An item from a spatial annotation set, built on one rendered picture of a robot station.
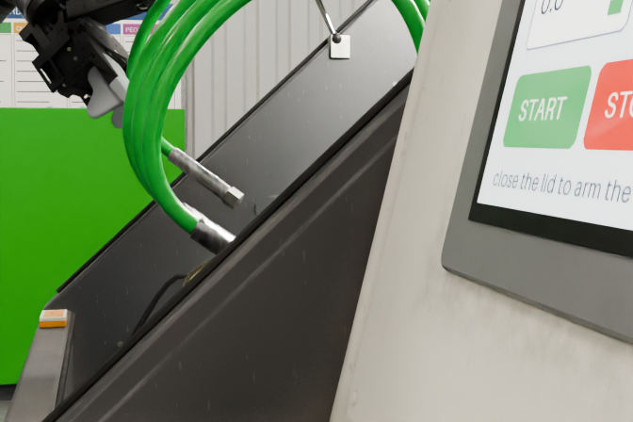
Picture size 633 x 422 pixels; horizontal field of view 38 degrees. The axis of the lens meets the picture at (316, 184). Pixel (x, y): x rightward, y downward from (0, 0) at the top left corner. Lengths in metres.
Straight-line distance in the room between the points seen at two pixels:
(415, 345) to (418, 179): 0.10
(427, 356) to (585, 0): 0.19
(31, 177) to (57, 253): 0.36
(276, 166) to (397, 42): 0.24
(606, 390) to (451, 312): 0.14
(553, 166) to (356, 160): 0.24
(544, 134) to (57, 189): 3.89
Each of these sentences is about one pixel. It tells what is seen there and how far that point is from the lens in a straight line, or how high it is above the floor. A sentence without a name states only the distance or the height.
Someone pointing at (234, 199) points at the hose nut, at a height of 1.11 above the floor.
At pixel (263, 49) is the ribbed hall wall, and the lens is 7.46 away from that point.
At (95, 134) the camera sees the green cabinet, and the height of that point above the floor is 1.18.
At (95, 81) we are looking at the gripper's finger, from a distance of 1.08.
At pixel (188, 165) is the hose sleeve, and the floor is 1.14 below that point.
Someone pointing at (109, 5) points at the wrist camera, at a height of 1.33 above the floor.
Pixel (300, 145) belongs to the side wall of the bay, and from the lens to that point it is 1.27.
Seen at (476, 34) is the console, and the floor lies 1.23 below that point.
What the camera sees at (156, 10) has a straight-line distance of 1.07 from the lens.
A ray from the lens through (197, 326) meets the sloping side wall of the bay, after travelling 0.60.
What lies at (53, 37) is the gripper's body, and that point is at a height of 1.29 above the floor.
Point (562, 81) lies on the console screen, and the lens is 0.40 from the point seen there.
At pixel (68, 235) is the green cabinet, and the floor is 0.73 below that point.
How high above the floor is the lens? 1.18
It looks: 3 degrees down
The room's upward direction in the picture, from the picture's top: straight up
